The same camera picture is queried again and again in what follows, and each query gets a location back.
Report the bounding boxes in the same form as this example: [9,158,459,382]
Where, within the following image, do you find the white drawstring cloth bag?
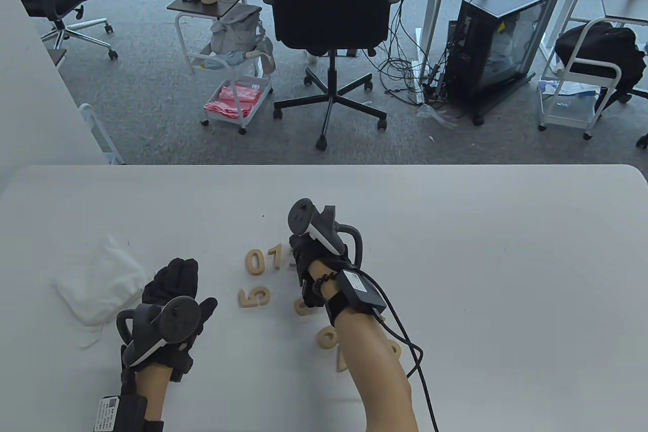
[53,234,152,350]

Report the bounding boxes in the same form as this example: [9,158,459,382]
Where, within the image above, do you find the light blue pouch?
[195,50,259,71]

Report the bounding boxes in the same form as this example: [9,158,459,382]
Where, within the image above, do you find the person's right hand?
[289,234,351,309]

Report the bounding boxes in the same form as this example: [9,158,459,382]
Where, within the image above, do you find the black wrist sensor box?
[324,269,388,324]
[93,394,164,432]

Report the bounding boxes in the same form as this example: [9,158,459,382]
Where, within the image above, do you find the oval wooden number block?
[246,249,267,277]

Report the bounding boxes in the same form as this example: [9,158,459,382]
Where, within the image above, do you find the white rolling cart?
[537,17,623,141]

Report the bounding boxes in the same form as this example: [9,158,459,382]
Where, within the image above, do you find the grey backpack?
[209,4,276,73]

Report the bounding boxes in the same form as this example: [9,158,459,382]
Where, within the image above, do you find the black cable tangle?
[370,0,446,98]

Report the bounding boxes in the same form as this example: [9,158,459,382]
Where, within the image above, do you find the black computer tower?
[445,0,562,126]

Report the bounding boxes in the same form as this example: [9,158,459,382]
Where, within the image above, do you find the grey handheld controller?
[288,198,363,268]
[116,296,200,367]

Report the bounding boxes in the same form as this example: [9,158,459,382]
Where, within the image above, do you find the black backpack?
[553,21,647,98]

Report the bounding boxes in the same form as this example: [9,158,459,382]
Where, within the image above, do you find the person's left hand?
[123,258,218,383]

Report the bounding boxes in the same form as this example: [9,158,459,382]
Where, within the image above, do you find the white metal rack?
[78,103,125,166]

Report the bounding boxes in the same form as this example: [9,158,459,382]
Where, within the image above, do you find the person's left forearm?
[136,364,170,422]

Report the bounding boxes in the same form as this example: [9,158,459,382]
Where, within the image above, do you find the pink packets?
[204,85,264,120]

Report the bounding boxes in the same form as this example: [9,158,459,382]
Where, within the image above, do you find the white cart with dark top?
[167,0,276,136]

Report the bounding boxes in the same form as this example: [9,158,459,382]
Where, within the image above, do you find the clear plastic bag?
[416,103,459,129]

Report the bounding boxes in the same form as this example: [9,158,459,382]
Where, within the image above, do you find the person's right forearm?
[310,260,420,432]

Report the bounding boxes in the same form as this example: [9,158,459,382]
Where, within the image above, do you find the dark bead bracelet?
[311,271,341,296]

